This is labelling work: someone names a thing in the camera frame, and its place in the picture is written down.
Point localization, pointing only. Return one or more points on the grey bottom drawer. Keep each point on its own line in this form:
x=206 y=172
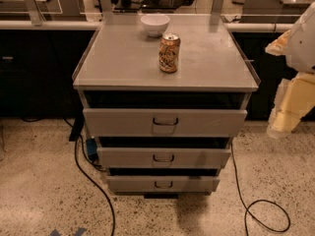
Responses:
x=162 y=184

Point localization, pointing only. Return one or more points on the grey drawer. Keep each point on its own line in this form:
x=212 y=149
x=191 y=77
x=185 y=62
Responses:
x=174 y=158
x=162 y=184
x=132 y=122

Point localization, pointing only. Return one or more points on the blue power adapter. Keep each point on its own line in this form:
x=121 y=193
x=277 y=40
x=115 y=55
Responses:
x=91 y=149

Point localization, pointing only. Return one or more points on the grey middle drawer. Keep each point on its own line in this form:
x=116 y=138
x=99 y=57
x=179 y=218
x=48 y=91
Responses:
x=174 y=158

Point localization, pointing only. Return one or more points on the grey metal drawer cabinet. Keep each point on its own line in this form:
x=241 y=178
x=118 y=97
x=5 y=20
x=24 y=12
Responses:
x=120 y=70

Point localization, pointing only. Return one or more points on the white horizontal rail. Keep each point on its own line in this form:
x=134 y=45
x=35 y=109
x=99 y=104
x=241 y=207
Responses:
x=73 y=25

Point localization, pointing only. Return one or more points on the orange soda can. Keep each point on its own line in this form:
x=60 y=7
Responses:
x=168 y=53

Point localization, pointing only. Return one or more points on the grey top drawer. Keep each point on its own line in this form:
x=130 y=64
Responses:
x=132 y=122

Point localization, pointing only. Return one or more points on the white ceramic bowl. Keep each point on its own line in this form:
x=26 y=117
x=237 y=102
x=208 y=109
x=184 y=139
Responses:
x=155 y=24

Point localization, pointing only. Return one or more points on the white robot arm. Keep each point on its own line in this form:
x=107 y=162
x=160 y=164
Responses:
x=300 y=51

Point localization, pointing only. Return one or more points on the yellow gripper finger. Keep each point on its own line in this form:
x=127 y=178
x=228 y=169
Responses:
x=294 y=99
x=279 y=45

